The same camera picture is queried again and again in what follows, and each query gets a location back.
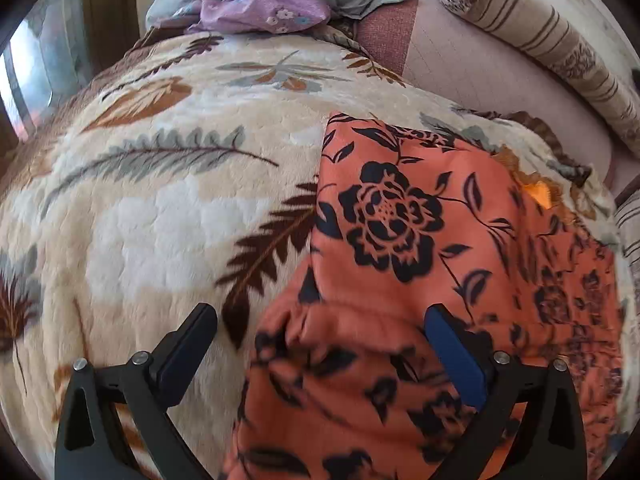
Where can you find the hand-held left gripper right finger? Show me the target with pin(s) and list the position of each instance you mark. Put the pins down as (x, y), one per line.
(456, 355)

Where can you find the brown striped bolster pillow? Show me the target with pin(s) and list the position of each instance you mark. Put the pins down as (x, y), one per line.
(525, 15)

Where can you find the orange floral print garment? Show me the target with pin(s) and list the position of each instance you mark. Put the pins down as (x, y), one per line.
(400, 270)

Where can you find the cream leaf print blanket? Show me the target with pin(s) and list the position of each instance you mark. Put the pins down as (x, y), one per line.
(150, 210)

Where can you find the purple floral cloth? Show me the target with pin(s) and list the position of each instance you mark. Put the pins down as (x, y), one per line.
(260, 7)

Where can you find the pink mattress sheet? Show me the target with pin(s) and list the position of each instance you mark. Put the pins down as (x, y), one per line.
(475, 70)

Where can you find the glass window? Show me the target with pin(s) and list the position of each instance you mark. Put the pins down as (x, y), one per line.
(45, 70)

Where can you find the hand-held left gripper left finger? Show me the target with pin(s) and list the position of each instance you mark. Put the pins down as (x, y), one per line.
(181, 359)

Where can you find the grey striped pillow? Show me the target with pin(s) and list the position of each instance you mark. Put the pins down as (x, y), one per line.
(631, 230)

